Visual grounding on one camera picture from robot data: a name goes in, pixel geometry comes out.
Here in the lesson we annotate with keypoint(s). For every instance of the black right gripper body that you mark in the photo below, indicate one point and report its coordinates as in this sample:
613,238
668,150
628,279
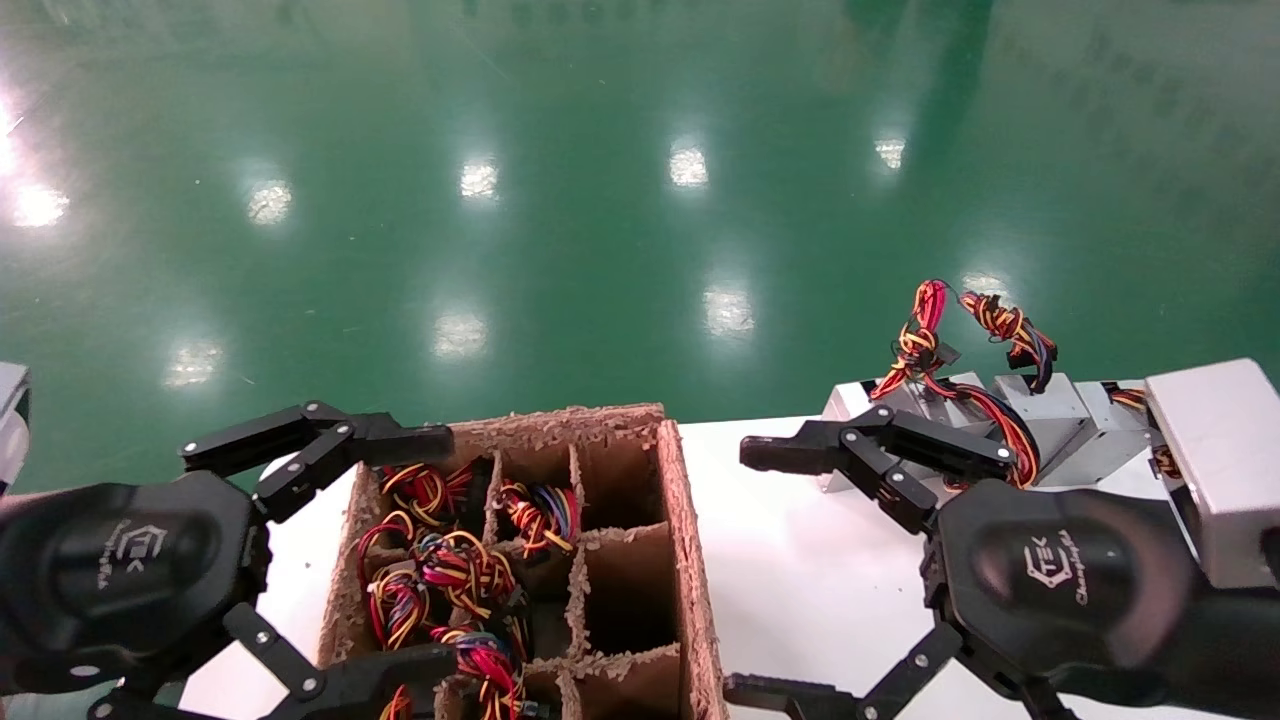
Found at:
1060,590

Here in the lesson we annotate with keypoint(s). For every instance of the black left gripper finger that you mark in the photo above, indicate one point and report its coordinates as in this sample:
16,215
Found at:
340,440
380,690

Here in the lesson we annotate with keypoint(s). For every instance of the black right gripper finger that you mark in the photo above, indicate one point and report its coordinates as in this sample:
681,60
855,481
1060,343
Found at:
900,680
900,450

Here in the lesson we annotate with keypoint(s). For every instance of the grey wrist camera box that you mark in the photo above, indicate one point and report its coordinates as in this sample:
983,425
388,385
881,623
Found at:
1220,470
10,420

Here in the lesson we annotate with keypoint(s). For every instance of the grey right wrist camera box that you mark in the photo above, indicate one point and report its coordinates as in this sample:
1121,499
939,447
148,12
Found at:
1220,470

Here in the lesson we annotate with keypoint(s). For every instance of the brown cardboard divider box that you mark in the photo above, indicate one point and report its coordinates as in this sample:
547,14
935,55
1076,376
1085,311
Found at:
690,520

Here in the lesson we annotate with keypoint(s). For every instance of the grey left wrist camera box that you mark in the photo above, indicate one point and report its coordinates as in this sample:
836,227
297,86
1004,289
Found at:
10,420

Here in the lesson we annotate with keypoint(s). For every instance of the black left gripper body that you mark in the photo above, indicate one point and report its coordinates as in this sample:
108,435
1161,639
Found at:
130,580

